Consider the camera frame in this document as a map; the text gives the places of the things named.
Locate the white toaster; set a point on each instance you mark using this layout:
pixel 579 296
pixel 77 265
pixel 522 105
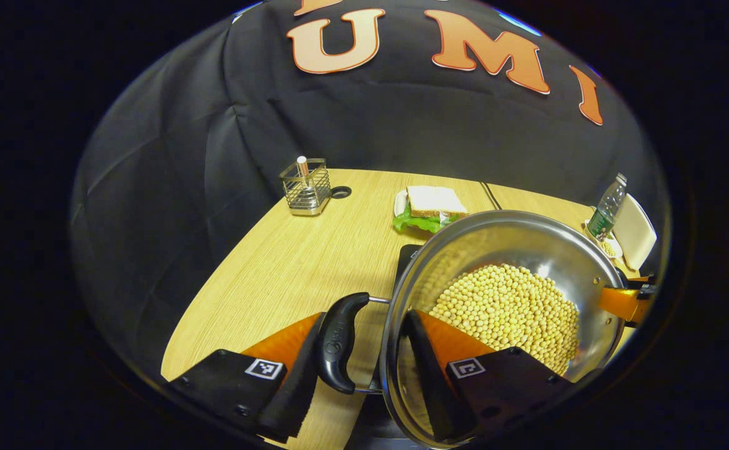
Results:
pixel 636 231

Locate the clear plastic water bottle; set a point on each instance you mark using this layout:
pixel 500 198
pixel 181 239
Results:
pixel 607 206

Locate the sandwich with lettuce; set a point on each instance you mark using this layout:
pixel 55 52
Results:
pixel 433 201

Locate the black induction cooktop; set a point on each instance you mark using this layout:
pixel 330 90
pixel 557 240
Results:
pixel 406 259

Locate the white divided bean tray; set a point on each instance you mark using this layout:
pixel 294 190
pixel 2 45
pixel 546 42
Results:
pixel 608 249

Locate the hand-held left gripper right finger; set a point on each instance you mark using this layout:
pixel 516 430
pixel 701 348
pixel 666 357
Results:
pixel 433 387

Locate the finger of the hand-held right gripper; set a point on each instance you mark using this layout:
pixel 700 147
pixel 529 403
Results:
pixel 621 303

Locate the small white plate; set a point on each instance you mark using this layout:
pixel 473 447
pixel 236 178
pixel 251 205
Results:
pixel 399 201

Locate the black table grommet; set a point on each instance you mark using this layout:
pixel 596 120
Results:
pixel 341 192

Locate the pile of yellow soybeans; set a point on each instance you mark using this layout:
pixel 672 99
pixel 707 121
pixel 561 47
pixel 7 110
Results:
pixel 508 312

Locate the black backdrop cloth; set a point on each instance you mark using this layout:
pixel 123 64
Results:
pixel 214 125

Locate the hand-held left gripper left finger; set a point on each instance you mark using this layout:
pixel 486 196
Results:
pixel 289 406

